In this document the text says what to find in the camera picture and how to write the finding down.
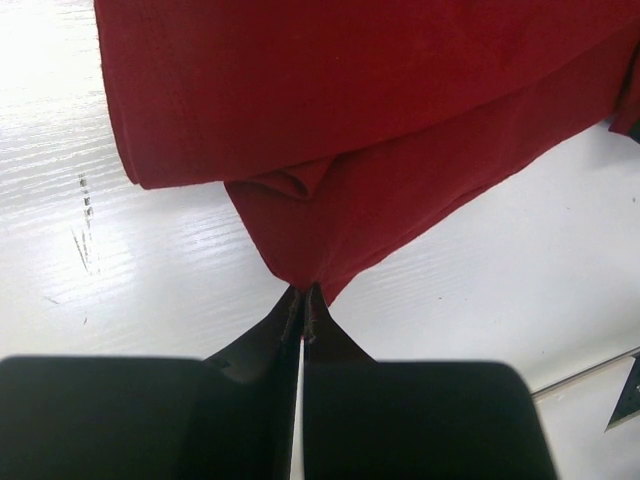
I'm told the red t shirt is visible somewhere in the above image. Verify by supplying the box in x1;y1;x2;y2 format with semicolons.
94;1;639;300

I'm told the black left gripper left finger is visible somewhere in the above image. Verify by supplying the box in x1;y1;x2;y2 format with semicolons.
1;288;303;479

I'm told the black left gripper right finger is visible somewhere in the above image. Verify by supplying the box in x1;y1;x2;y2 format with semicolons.
302;285;557;479

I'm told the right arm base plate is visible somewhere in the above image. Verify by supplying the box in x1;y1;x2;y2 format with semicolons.
532;346;639;430

